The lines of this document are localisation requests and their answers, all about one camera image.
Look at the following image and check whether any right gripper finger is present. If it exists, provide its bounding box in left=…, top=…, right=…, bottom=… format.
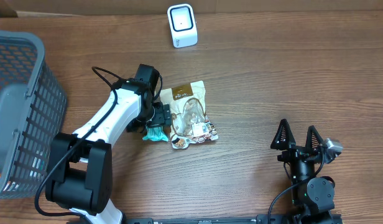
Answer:
left=270, top=119, right=296, bottom=151
left=305, top=125, right=323, bottom=150

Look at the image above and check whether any teal snack packet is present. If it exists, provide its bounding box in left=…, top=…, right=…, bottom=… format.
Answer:
left=142, top=126, right=168, bottom=142

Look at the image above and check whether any beige snack pouch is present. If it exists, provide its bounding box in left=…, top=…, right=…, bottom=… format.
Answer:
left=160, top=80, right=218, bottom=149

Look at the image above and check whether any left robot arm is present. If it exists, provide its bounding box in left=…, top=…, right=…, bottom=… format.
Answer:
left=34, top=64, right=172, bottom=223

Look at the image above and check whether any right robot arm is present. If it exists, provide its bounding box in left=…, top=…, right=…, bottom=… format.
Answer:
left=267, top=119, right=343, bottom=223

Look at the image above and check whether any white barcode scanner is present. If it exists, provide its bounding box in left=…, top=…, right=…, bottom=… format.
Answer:
left=167, top=3, right=198, bottom=49

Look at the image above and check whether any grey plastic basket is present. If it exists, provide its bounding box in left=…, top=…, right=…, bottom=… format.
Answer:
left=0, top=30, right=68, bottom=199

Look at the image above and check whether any cardboard back panel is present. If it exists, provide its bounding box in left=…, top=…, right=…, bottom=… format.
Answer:
left=0, top=0, right=383, bottom=17

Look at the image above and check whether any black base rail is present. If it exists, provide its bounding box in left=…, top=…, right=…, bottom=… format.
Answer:
left=125, top=215, right=343, bottom=224

